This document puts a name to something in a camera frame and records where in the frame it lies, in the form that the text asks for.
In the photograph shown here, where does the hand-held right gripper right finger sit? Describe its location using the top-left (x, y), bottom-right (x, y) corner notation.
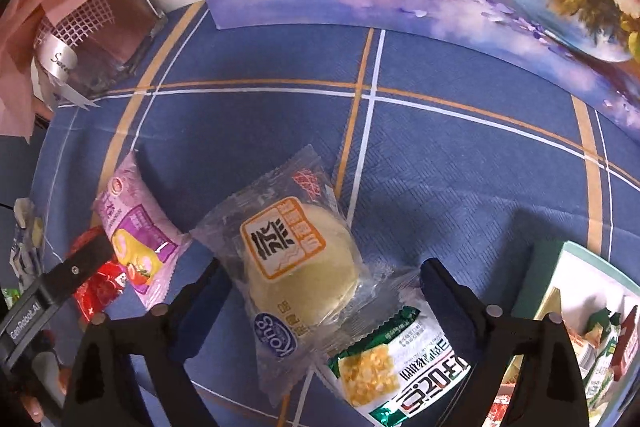
top-left (419, 258), bottom-right (590, 427)

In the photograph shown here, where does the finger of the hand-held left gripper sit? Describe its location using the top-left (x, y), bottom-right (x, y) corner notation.
top-left (39, 232), bottom-right (117, 304)

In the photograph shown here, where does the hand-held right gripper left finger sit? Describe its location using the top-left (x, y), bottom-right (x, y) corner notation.
top-left (62, 257), bottom-right (223, 427)

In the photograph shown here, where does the clear bun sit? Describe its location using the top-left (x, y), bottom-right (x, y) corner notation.
top-left (190, 144), bottom-right (426, 408)

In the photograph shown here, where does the red patterned snack packet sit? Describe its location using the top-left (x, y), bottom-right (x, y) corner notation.
top-left (487, 394), bottom-right (516, 427)

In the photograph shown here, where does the green cardboard box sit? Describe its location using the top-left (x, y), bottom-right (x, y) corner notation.
top-left (500, 241), bottom-right (640, 427)

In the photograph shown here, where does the beige snack packet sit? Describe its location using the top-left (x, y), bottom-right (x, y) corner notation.
top-left (565, 329), bottom-right (598, 373)

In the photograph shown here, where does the small green white snack packet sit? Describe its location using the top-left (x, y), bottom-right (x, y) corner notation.
top-left (582, 307), bottom-right (623, 408)

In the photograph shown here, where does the small red white snack packet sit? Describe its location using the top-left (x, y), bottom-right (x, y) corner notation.
top-left (612, 304), bottom-right (640, 380)

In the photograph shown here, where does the person's left hand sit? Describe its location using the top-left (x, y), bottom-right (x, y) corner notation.
top-left (20, 332), bottom-right (73, 418)

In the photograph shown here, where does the purple snack packet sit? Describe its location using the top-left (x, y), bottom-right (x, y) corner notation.
top-left (92, 152), bottom-right (193, 310)

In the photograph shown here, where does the green and white snack packet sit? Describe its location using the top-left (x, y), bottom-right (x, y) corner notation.
top-left (320, 304), bottom-right (473, 427)

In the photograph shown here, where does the blue checked tablecloth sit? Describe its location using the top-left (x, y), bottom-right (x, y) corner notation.
top-left (30, 2), bottom-right (640, 427)

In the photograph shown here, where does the white ribbon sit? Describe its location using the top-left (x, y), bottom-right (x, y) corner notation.
top-left (32, 32), bottom-right (101, 110)

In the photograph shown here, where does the glass vase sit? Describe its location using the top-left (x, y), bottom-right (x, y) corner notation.
top-left (60, 0), bottom-right (168, 95)

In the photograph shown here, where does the pink paper flower bouquet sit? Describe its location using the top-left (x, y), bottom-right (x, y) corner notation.
top-left (0, 0), bottom-right (121, 142)

